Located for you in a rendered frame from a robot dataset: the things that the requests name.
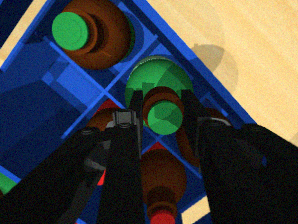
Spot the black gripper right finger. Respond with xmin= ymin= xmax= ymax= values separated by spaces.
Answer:
xmin=181 ymin=89 xmax=298 ymax=224

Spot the brown bottle with red cap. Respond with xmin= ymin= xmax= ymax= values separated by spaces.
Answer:
xmin=140 ymin=141 xmax=187 ymax=224
xmin=85 ymin=98 xmax=121 ymax=185

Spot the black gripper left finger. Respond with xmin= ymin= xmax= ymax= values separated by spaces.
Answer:
xmin=0 ymin=90 xmax=145 ymax=224

